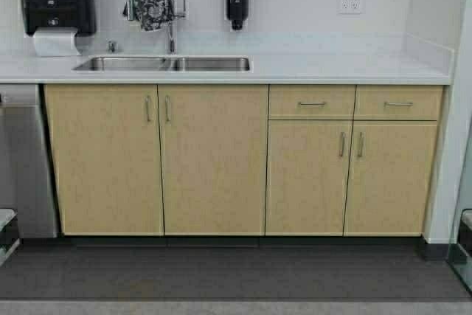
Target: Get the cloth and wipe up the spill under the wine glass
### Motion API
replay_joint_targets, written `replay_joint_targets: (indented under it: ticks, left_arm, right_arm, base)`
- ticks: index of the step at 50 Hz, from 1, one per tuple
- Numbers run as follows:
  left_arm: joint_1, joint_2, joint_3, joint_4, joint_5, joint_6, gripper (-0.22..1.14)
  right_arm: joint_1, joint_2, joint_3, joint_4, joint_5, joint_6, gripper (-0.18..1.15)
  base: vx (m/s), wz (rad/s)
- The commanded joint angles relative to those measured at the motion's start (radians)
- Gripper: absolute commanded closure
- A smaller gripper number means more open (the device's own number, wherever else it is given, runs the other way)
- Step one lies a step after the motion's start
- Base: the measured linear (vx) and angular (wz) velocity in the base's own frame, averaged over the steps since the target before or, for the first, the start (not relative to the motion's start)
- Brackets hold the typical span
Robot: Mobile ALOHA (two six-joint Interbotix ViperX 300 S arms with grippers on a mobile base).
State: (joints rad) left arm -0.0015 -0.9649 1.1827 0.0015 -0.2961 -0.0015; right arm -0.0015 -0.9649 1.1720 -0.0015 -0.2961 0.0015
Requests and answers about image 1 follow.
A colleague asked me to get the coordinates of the black white patterned cloth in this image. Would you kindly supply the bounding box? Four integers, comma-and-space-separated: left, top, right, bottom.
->
131, 0, 175, 32

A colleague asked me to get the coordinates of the black left robot base corner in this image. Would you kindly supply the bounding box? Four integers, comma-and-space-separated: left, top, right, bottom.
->
1, 208, 21, 265

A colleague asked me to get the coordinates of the beige cabinet door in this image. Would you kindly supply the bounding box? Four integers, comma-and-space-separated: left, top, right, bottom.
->
344, 121, 437, 237
265, 120, 352, 236
159, 84, 268, 236
44, 84, 164, 236

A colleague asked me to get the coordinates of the left beige drawer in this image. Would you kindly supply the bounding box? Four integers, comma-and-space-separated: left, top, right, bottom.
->
268, 85, 356, 120

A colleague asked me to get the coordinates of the beige drawer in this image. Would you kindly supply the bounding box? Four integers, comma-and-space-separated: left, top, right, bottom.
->
354, 86, 443, 121
268, 85, 356, 120

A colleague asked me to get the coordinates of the left beige cabinet door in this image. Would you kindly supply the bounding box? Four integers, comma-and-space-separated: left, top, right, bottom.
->
44, 84, 164, 236

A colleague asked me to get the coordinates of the right beige drawer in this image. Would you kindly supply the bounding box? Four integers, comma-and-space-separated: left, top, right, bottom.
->
354, 86, 443, 121

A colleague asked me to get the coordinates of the right beige cabinet door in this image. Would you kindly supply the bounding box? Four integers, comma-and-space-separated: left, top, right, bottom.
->
344, 121, 437, 237

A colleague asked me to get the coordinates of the stainless steel double sink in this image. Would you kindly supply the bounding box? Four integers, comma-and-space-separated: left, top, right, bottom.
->
74, 56, 251, 72

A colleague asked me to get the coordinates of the chrome spring kitchen faucet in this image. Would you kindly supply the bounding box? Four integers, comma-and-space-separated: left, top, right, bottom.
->
122, 0, 187, 55

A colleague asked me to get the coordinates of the white paper towel sheet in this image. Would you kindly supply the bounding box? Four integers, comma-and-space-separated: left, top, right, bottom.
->
32, 27, 81, 57

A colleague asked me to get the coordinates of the stainless steel dishwasher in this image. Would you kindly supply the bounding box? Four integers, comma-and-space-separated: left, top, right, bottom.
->
1, 84, 60, 239

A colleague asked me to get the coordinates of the white wall power outlet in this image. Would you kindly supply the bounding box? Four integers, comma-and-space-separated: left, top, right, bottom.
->
339, 0, 363, 15

